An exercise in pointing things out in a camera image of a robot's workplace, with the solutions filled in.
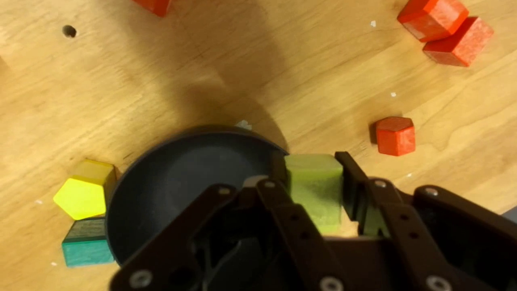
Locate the red triangular prism block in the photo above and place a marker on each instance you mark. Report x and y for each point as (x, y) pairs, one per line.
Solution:
(156, 7)

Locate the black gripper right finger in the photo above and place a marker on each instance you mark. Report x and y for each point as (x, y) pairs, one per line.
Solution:
(379, 211)

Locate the red hexagon block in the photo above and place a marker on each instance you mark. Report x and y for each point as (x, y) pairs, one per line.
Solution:
(394, 136)

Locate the yellow-green cube block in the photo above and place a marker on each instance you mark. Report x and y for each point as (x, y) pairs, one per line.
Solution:
(313, 182)

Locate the teal cube block near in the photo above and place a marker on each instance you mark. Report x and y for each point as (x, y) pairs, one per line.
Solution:
(85, 243)

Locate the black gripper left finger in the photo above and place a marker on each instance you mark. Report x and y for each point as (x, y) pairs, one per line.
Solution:
(315, 266)

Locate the black bowl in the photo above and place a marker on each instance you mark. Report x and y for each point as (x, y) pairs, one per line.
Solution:
(169, 177)

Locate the yellow pentagon block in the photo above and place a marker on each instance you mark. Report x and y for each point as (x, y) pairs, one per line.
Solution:
(85, 191)

